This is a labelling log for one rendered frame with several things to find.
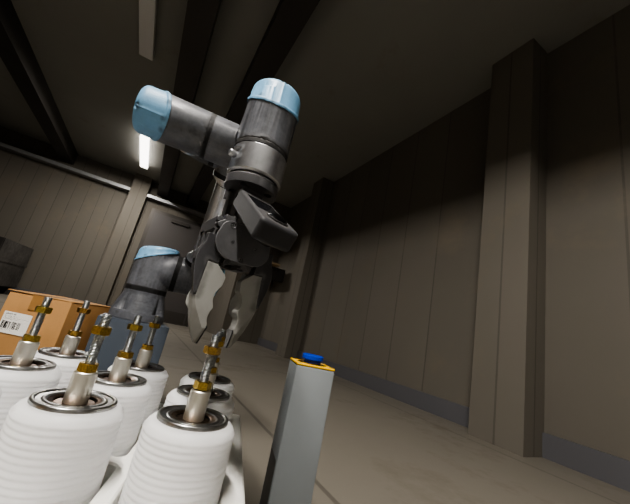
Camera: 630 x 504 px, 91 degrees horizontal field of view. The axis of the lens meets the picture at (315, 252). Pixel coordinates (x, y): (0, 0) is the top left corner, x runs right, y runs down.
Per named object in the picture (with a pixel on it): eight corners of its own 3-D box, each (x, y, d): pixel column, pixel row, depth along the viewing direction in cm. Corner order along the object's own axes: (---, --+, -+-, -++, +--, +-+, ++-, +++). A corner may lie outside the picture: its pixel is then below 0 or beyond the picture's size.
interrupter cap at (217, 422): (138, 419, 31) (141, 411, 32) (185, 406, 38) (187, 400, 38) (201, 441, 29) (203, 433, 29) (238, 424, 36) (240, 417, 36)
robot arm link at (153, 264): (128, 284, 99) (142, 244, 102) (172, 294, 104) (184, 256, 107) (122, 281, 88) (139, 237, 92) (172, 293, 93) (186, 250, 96)
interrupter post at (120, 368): (103, 379, 42) (112, 355, 43) (121, 380, 44) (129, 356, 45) (109, 384, 41) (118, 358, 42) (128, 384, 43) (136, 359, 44)
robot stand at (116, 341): (65, 415, 89) (104, 312, 97) (134, 419, 97) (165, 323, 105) (50, 439, 74) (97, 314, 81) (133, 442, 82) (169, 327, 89)
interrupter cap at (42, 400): (111, 420, 30) (114, 412, 30) (12, 413, 27) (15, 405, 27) (119, 398, 36) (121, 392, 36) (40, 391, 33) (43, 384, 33)
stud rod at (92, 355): (85, 389, 32) (112, 315, 34) (73, 387, 31) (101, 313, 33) (87, 386, 33) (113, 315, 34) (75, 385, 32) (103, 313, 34)
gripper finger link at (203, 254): (214, 303, 37) (242, 239, 40) (219, 304, 36) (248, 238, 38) (176, 288, 34) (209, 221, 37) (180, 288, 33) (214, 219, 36)
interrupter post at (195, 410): (176, 421, 33) (185, 388, 34) (190, 416, 35) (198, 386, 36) (195, 427, 32) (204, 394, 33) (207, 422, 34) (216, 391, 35)
